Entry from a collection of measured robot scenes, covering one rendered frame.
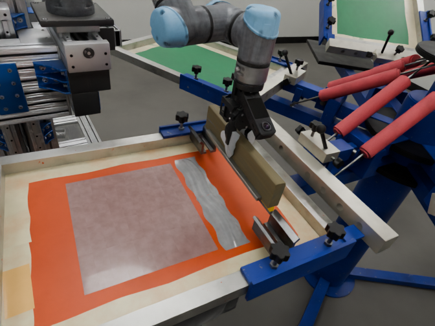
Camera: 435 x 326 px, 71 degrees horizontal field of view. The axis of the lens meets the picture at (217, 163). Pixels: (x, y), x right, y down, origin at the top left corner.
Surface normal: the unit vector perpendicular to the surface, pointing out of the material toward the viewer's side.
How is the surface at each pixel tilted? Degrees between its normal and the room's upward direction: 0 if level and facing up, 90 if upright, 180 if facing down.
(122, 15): 90
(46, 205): 0
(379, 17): 32
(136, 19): 90
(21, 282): 0
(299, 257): 0
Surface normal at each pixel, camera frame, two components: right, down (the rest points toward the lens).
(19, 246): 0.13, -0.77
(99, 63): 0.51, 0.59
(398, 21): 0.08, -0.32
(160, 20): -0.76, 0.33
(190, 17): 0.58, -0.09
